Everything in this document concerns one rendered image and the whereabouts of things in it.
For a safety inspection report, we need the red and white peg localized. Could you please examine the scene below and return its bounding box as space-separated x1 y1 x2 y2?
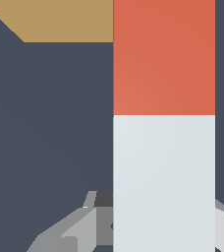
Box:
112 0 216 252

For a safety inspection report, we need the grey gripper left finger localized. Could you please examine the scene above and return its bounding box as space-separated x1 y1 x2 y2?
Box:
27 190 114 252

